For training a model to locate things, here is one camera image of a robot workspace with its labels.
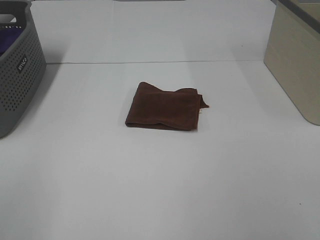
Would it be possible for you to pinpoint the brown towel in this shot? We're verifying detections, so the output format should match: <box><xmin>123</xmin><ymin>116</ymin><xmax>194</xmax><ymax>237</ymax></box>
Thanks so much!
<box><xmin>125</xmin><ymin>82</ymin><xmax>210</xmax><ymax>131</ymax></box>

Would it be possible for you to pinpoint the purple cloth in basket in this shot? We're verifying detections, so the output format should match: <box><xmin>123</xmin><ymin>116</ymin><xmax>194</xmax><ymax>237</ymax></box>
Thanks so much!
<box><xmin>0</xmin><ymin>28</ymin><xmax>23</xmax><ymax>56</ymax></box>

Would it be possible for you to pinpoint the beige storage bin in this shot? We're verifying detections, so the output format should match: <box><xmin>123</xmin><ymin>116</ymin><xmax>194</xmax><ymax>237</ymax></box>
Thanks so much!
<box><xmin>263</xmin><ymin>0</ymin><xmax>320</xmax><ymax>125</ymax></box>

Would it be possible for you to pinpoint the grey perforated laundry basket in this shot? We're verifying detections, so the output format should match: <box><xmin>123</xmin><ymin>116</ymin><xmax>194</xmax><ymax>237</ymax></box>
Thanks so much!
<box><xmin>0</xmin><ymin>0</ymin><xmax>47</xmax><ymax>137</ymax></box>

